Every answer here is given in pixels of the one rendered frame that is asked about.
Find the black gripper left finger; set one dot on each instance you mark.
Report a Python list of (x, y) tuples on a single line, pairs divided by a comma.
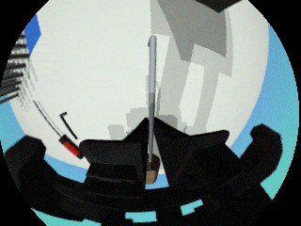
[(132, 150)]

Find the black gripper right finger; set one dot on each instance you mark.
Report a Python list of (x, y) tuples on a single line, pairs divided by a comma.
[(176, 147)]

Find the blue flat strip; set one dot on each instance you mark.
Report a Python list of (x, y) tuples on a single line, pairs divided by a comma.
[(32, 33)]

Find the red-handled tool with thin metal shaft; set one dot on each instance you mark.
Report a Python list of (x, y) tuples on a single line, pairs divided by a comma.
[(64, 139)]

